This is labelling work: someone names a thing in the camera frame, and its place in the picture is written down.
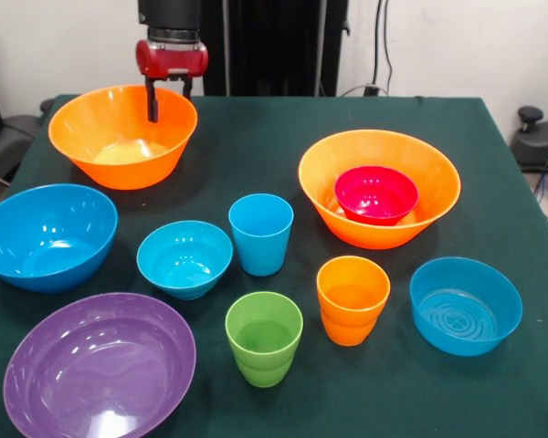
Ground green cup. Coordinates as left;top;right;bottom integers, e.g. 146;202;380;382
224;291;304;389

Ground dark green tablecloth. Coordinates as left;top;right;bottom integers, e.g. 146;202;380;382
0;94;548;438

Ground blue cup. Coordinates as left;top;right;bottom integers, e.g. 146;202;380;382
227;193;295;277

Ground large blue bowl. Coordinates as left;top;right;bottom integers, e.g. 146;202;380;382
0;182;120;294

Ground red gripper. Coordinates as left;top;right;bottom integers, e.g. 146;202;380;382
135;39;210;123

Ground small cyan bowl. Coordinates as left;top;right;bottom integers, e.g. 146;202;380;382
136;220;235;301

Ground black pedestal foot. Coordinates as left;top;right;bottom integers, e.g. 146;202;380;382
0;98;56;183
510;105;548;172

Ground black wall cable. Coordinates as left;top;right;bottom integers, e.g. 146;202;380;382
383;0;394;96
373;0;385;89

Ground small magenta bowl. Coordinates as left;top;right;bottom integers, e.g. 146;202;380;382
333;165;419;226

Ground orange cup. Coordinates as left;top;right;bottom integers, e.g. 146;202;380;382
315;255;392;347

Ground blue ribbed-bottom bowl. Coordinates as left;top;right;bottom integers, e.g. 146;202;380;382
408;256;524;358

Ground large orange bowl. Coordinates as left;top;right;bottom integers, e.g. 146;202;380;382
47;84;199;191
297;129;463;251

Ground large purple bowl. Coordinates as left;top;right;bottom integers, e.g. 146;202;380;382
3;292;198;438

